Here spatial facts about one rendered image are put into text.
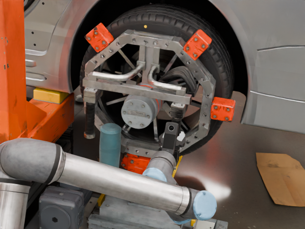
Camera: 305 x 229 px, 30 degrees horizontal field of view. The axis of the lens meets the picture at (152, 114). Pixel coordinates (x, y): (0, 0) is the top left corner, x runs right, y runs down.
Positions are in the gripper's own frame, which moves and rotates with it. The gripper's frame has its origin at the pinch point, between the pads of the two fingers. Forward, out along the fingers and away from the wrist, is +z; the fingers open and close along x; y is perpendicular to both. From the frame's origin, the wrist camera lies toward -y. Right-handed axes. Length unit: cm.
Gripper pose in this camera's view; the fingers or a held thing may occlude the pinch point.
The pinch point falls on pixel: (176, 131)
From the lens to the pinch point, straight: 217.2
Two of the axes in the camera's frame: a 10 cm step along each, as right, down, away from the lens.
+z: 2.5, -4.1, 8.8
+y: -0.7, 8.9, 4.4
